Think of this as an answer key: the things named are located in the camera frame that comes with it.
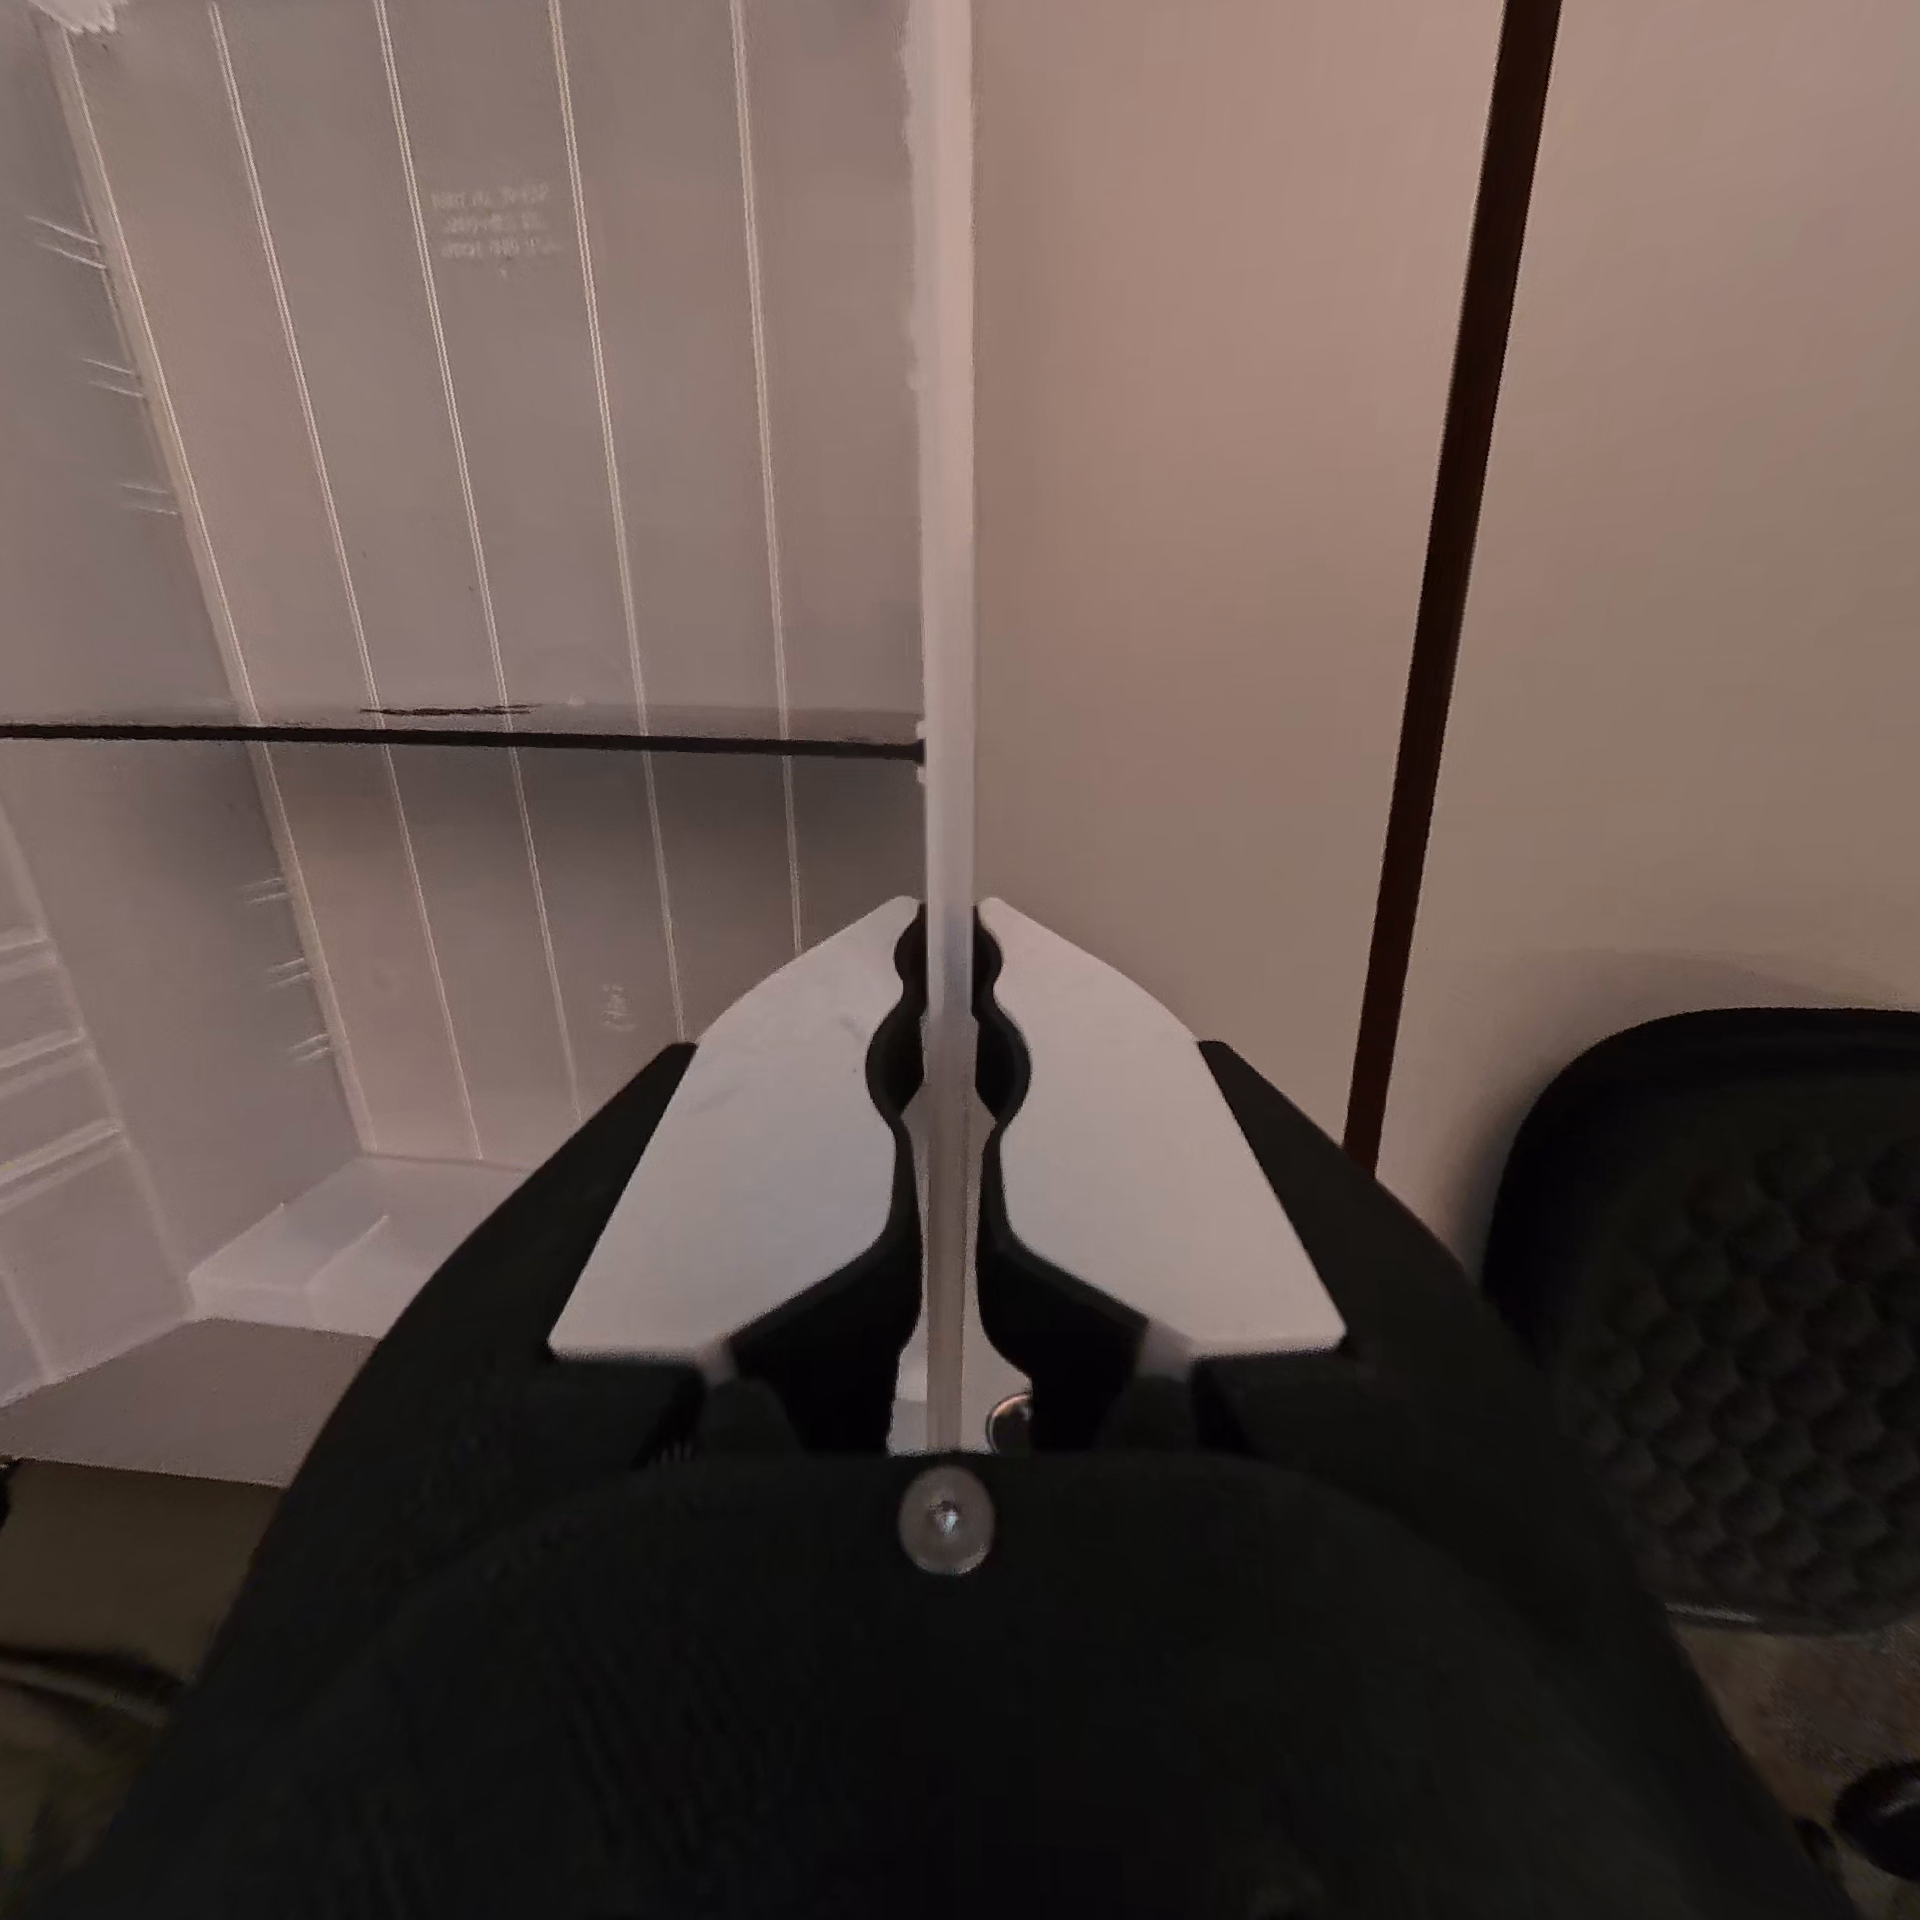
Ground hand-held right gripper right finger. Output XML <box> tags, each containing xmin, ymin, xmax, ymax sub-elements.
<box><xmin>973</xmin><ymin>896</ymin><xmax>1350</xmax><ymax>1455</ymax></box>

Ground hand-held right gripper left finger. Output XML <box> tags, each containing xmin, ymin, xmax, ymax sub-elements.
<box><xmin>546</xmin><ymin>896</ymin><xmax>923</xmax><ymax>1455</ymax></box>

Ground clear plastic bin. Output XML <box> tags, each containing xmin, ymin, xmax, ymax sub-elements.
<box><xmin>0</xmin><ymin>0</ymin><xmax>1038</xmax><ymax>1458</ymax></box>

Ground black oval case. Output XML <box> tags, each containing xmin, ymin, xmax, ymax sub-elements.
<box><xmin>1481</xmin><ymin>1009</ymin><xmax>1920</xmax><ymax>1639</ymax></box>

